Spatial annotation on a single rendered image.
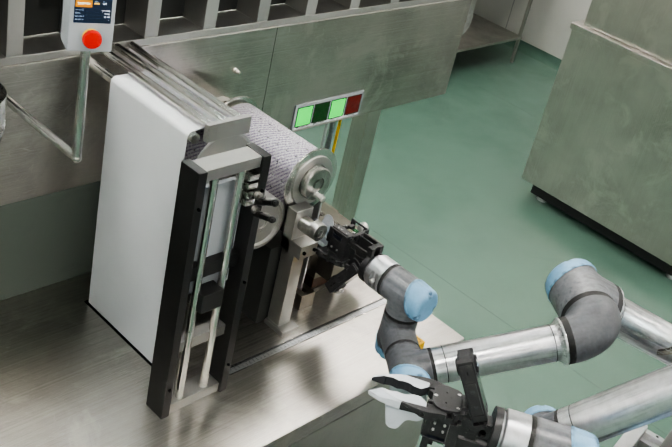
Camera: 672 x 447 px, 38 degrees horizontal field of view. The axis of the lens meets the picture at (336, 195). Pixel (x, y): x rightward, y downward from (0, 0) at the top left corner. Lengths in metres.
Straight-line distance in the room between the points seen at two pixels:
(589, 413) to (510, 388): 2.03
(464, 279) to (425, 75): 1.60
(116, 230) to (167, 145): 0.28
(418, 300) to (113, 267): 0.62
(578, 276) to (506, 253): 2.42
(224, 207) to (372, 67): 0.96
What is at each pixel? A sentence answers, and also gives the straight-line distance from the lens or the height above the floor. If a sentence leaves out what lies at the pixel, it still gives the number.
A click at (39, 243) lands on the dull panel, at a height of 1.02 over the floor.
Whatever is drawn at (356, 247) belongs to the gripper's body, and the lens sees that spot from 2.07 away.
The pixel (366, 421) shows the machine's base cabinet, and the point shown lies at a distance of 2.25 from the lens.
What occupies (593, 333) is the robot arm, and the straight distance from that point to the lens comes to 2.01.
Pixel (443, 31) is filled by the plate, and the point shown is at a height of 1.35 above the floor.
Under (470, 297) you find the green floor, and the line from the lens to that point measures 4.14.
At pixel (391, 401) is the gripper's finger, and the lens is 1.56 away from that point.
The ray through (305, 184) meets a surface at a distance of 2.02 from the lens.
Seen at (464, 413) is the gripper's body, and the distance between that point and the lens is 1.57.
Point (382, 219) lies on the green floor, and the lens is 4.49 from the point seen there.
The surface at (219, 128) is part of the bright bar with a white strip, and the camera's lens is 1.75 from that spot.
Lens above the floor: 2.23
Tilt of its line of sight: 29 degrees down
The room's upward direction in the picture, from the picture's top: 13 degrees clockwise
